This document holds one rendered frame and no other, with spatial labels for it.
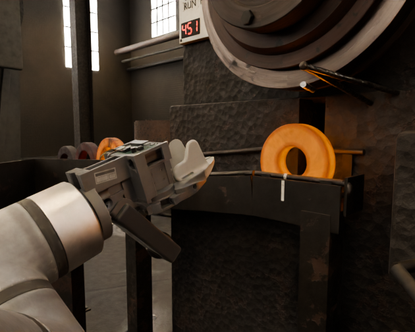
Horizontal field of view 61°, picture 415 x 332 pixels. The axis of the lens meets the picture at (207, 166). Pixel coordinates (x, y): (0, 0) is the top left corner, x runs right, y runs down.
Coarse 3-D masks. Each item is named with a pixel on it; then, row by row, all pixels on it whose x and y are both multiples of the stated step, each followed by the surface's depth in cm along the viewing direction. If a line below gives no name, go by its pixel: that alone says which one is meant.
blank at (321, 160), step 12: (276, 132) 71; (288, 132) 70; (300, 132) 68; (312, 132) 66; (264, 144) 74; (276, 144) 72; (288, 144) 70; (300, 144) 68; (312, 144) 66; (324, 144) 65; (264, 156) 74; (276, 156) 72; (312, 156) 66; (324, 156) 65; (264, 168) 74; (276, 168) 72; (312, 168) 66; (324, 168) 65
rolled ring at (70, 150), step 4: (64, 148) 146; (68, 148) 144; (72, 148) 145; (60, 152) 149; (64, 152) 147; (68, 152) 144; (72, 152) 143; (60, 156) 150; (64, 156) 150; (72, 156) 141
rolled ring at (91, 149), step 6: (84, 144) 132; (90, 144) 131; (78, 150) 137; (84, 150) 133; (90, 150) 129; (96, 150) 130; (78, 156) 137; (84, 156) 139; (90, 156) 129; (96, 156) 128
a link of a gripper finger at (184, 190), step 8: (200, 176) 48; (176, 184) 45; (184, 184) 45; (192, 184) 45; (200, 184) 47; (176, 192) 44; (184, 192) 44; (192, 192) 45; (168, 200) 44; (176, 200) 43
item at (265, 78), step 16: (384, 0) 53; (400, 0) 52; (208, 16) 79; (384, 16) 53; (400, 16) 55; (208, 32) 80; (368, 32) 55; (384, 32) 54; (224, 48) 77; (336, 48) 59; (352, 48) 57; (368, 48) 56; (240, 64) 74; (320, 64) 61; (336, 64) 59; (352, 64) 62; (256, 80) 71; (272, 80) 69; (288, 80) 66; (304, 80) 64; (320, 80) 62
